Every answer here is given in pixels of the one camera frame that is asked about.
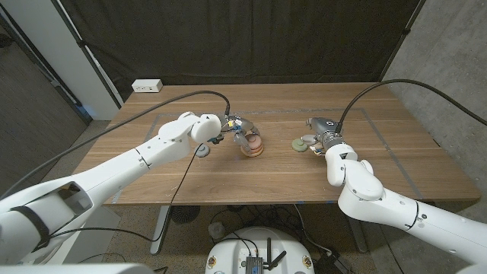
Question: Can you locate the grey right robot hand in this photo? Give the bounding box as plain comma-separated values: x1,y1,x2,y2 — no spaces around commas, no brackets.
301,116,345,153

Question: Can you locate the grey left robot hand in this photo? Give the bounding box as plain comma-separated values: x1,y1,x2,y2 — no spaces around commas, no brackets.
208,113,262,155

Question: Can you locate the dusty pink disk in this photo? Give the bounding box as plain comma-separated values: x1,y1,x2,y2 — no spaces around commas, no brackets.
245,133,264,150

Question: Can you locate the green disk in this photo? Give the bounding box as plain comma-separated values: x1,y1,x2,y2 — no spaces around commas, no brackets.
291,138,309,153

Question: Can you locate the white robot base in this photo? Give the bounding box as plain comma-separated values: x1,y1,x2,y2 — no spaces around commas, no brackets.
205,227,315,274

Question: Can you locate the black backdrop curtain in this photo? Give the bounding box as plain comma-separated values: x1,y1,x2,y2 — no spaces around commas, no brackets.
53,0,426,103

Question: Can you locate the white power strip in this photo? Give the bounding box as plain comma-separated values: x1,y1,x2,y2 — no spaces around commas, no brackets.
131,78,164,94

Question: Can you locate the round black table foot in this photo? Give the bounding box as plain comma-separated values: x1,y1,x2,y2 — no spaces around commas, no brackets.
170,205,201,225

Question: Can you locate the round grey floor object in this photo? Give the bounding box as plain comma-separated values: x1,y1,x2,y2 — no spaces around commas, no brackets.
208,222,226,241

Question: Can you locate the grey table leg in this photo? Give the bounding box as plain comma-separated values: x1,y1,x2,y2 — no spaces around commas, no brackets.
344,216,368,254

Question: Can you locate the black backdrop stand pole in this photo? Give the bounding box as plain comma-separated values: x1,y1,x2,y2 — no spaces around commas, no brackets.
379,0,426,82
50,0,125,109

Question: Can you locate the white table leg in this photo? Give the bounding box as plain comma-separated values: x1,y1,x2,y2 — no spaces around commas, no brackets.
150,205,172,256

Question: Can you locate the black power adapter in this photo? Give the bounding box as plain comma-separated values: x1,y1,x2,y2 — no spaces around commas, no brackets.
315,250,353,274

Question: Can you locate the grey radio box with antennas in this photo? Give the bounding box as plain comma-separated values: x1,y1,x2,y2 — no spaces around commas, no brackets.
245,237,287,274

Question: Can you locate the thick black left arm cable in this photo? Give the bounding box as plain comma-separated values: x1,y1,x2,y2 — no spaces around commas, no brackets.
0,90,232,199

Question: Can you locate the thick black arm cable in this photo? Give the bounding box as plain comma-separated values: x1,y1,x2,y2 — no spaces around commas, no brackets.
0,90,232,199
334,78,487,132

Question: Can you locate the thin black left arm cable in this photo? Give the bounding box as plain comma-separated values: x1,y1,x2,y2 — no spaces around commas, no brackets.
45,143,205,244

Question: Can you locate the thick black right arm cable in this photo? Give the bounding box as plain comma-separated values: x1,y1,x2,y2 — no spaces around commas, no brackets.
334,78,487,132

